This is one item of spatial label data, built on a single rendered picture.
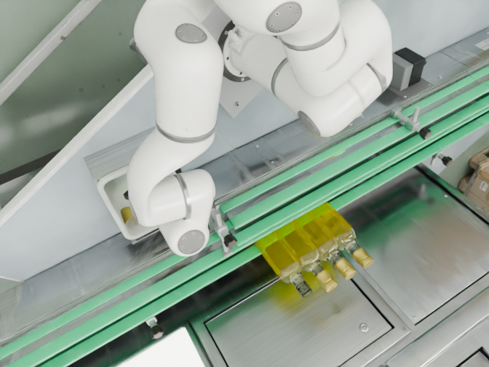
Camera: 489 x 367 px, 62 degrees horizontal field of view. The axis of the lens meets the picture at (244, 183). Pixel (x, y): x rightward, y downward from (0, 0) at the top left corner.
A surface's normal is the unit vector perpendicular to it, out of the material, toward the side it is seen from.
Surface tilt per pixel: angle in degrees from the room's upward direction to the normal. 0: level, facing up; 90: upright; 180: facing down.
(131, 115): 0
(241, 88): 3
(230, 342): 90
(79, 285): 90
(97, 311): 90
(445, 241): 90
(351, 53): 19
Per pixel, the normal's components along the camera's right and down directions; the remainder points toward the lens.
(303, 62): -0.31, 0.90
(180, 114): -0.16, 0.72
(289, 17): 0.44, 0.82
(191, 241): 0.46, 0.44
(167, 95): -0.51, 0.60
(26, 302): -0.10, -0.65
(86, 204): 0.50, 0.62
